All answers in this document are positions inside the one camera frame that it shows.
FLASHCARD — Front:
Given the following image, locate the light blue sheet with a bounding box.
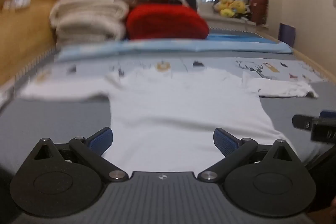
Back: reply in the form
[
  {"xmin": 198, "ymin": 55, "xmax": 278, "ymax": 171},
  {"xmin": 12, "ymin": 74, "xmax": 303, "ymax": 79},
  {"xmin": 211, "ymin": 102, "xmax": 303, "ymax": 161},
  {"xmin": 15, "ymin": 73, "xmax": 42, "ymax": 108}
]
[{"xmin": 57, "ymin": 34, "xmax": 293, "ymax": 62}]

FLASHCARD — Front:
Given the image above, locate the red folded blanket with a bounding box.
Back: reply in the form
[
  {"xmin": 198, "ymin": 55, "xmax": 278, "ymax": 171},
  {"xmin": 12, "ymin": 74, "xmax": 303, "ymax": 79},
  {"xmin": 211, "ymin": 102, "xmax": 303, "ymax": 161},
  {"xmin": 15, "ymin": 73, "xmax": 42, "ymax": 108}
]
[{"xmin": 125, "ymin": 3, "xmax": 210, "ymax": 41}]

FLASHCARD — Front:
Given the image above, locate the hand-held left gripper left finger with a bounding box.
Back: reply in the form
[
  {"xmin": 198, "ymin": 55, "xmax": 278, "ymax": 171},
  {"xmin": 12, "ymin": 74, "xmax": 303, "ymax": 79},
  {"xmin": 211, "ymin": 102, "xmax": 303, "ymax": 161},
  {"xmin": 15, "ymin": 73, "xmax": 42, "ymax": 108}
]
[{"xmin": 33, "ymin": 127, "xmax": 129, "ymax": 183}]

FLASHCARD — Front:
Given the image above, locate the white windowsill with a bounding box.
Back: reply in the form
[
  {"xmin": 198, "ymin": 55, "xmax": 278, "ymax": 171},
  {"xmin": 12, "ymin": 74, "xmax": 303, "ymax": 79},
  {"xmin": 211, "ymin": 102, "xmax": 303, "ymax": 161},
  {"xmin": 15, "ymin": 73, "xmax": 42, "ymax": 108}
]
[{"xmin": 197, "ymin": 0, "xmax": 269, "ymax": 29}]

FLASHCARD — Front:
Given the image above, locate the wooden bed frame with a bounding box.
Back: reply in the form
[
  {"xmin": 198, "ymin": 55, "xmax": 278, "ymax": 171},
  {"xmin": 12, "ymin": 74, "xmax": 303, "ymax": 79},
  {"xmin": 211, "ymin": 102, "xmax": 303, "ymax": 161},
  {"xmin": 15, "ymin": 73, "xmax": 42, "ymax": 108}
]
[{"xmin": 0, "ymin": 0, "xmax": 66, "ymax": 85}]

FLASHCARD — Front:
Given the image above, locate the pile of yellow plush toys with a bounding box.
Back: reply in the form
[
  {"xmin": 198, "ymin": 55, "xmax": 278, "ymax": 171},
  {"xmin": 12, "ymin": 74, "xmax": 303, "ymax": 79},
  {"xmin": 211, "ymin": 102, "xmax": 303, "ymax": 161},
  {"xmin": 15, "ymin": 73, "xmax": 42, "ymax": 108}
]
[{"xmin": 213, "ymin": 0, "xmax": 250, "ymax": 19}]

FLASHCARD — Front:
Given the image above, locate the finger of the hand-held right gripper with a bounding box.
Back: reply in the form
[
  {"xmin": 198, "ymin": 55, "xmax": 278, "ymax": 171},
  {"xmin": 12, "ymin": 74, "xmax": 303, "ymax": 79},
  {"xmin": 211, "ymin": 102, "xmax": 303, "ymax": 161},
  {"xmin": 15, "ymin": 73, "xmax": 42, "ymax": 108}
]
[
  {"xmin": 320, "ymin": 110, "xmax": 336, "ymax": 120},
  {"xmin": 292, "ymin": 114, "xmax": 320, "ymax": 131}
]

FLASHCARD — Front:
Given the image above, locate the cream folded blanket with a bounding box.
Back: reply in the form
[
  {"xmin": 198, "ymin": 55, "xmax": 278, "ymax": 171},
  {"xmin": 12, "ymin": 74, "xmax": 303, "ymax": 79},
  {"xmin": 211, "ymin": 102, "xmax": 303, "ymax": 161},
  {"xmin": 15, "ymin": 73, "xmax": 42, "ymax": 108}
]
[{"xmin": 49, "ymin": 0, "xmax": 131, "ymax": 43}]

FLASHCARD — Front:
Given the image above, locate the clear plastic bag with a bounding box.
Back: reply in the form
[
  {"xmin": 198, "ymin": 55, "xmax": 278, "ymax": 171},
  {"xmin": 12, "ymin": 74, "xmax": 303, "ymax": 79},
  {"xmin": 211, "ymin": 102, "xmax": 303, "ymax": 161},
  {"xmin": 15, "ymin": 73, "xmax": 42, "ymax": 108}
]
[{"xmin": 2, "ymin": 0, "xmax": 31, "ymax": 11}]

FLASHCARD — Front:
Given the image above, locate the dark red cushion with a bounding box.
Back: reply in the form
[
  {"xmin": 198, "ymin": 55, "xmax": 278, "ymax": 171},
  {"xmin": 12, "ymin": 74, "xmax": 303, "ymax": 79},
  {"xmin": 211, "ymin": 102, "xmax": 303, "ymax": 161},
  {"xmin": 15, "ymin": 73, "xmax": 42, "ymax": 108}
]
[{"xmin": 249, "ymin": 0, "xmax": 269, "ymax": 26}]

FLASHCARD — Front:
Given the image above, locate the white t-shirt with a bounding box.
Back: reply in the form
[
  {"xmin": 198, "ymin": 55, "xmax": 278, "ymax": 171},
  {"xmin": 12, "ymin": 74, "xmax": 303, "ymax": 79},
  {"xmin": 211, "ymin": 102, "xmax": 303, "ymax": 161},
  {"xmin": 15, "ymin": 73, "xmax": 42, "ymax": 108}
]
[{"xmin": 19, "ymin": 67, "xmax": 320, "ymax": 174}]

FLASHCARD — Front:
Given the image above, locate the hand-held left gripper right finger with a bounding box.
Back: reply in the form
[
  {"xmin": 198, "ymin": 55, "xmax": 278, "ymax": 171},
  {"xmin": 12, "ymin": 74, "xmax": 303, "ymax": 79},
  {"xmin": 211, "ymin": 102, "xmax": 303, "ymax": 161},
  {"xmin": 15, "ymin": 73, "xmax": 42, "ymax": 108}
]
[{"xmin": 197, "ymin": 128, "xmax": 298, "ymax": 183}]

